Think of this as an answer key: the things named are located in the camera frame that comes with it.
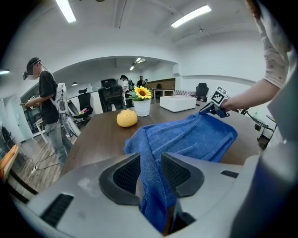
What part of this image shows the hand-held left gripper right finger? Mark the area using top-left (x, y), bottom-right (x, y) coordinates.
top-left (161, 152), bottom-right (252, 238)

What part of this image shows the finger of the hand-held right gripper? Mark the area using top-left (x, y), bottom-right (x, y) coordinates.
top-left (199, 102), bottom-right (216, 116)

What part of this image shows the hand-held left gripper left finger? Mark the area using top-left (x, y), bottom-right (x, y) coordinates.
top-left (25, 152), bottom-right (164, 238)

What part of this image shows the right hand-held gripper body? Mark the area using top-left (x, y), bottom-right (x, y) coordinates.
top-left (209, 86), bottom-right (231, 118)

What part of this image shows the blue towel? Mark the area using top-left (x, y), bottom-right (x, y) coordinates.
top-left (123, 111), bottom-right (238, 233)

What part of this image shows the person's right forearm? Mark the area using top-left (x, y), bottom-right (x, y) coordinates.
top-left (220, 78), bottom-right (280, 112)

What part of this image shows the checkered cloth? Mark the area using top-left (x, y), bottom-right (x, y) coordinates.
top-left (173, 89), bottom-right (197, 97)

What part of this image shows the white plastic box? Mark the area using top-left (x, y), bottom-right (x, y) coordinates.
top-left (159, 95), bottom-right (197, 113)

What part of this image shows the wooden partition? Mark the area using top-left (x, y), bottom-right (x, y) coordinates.
top-left (146, 78), bottom-right (176, 90)

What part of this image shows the potted artificial sunflower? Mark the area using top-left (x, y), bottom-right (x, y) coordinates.
top-left (125, 85), bottom-right (153, 117)

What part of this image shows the white star-print shirt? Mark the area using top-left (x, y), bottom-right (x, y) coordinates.
top-left (253, 0), bottom-right (298, 89)

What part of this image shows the orange fruit-shaped container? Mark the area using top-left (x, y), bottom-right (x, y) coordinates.
top-left (116, 108), bottom-right (138, 128)

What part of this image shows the round white side table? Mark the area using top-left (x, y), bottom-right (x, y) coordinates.
top-left (0, 144), bottom-right (39, 203)

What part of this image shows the orange cloth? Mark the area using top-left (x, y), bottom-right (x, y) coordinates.
top-left (0, 145), bottom-right (18, 178)

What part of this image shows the white backpack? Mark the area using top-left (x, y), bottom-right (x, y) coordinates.
top-left (50, 82), bottom-right (69, 115)

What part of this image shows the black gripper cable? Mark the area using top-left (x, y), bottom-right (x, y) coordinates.
top-left (242, 107), bottom-right (278, 131)

